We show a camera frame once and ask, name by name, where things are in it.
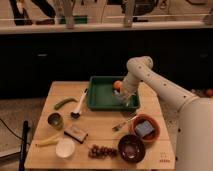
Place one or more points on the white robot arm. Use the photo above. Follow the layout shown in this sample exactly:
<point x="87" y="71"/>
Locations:
<point x="194" y="148"/>

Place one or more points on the black stand post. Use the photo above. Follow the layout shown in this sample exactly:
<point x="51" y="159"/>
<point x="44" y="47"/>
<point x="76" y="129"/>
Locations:
<point x="23" y="151"/>

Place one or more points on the blue grey sponge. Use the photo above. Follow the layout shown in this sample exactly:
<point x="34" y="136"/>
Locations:
<point x="144" y="129"/>

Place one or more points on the grey towel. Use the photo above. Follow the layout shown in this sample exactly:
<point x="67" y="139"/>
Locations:
<point x="116" y="96"/>

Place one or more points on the orange ball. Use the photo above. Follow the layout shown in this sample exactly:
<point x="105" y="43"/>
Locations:
<point x="117" y="85"/>

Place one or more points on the green cucumber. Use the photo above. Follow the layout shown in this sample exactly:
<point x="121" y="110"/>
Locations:
<point x="63" y="102"/>

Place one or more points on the orange bowl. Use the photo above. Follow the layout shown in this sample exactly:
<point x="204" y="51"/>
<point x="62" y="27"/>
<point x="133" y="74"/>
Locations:
<point x="153" y="136"/>

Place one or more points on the bunch of brown grapes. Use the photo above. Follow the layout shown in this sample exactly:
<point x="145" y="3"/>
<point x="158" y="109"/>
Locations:
<point x="101" y="152"/>

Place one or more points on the white bowl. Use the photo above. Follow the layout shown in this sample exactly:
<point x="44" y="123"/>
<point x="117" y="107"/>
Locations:
<point x="65" y="148"/>

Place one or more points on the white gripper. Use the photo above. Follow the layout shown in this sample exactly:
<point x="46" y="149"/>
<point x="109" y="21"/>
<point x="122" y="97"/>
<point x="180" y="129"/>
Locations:
<point x="124" y="96"/>

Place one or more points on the green plastic tray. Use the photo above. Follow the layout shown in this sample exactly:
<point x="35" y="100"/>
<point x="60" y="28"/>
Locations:
<point x="100" y="96"/>

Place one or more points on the small olive green cup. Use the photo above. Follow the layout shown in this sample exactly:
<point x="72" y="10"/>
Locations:
<point x="56" y="121"/>

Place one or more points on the dark maroon bowl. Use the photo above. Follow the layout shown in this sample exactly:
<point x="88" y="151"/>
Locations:
<point x="131" y="149"/>

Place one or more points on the brown rectangular block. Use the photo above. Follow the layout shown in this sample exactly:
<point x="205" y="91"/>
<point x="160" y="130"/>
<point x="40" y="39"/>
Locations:
<point x="76" y="133"/>

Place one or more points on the yellow banana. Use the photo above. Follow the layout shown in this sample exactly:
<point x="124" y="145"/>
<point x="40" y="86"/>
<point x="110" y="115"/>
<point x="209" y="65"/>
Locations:
<point x="49" y="141"/>

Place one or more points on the wooden folding table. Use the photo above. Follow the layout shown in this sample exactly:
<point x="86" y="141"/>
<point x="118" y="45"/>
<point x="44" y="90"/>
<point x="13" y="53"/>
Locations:
<point x="98" y="125"/>

